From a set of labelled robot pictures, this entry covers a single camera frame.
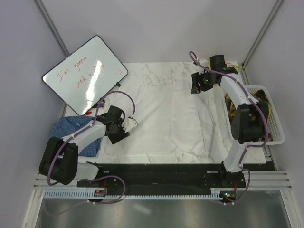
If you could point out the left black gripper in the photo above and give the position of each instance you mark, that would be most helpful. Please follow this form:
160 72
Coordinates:
122 135

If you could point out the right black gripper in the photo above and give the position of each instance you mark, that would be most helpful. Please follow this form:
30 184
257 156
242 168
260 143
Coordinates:
196 78

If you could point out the white long sleeve shirt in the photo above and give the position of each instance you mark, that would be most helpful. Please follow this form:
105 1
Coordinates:
170 120

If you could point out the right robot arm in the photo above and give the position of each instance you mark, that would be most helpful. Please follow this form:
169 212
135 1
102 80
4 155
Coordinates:
223 76

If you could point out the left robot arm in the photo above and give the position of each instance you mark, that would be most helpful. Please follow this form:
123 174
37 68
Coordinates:
60 159

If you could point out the green book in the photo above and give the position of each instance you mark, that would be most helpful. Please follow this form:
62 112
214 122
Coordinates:
233 64

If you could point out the yellow black plaid shirt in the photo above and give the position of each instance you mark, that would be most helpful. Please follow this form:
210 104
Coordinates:
248 121

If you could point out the white dry-erase board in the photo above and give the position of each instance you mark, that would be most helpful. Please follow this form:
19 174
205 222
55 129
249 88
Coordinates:
86 75

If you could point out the white plastic basket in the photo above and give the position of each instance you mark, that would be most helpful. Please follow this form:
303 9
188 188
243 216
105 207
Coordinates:
274 124

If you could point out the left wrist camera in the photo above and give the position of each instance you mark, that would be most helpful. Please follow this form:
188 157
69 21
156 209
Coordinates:
129 123

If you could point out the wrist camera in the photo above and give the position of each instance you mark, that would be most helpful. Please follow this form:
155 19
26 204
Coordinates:
205 63
129 123

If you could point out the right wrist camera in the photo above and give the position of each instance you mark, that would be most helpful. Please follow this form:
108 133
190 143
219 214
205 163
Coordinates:
205 63

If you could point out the white slotted cable duct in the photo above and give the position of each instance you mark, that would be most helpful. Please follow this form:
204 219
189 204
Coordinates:
91 194

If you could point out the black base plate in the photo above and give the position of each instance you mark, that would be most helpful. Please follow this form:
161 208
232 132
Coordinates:
165 178

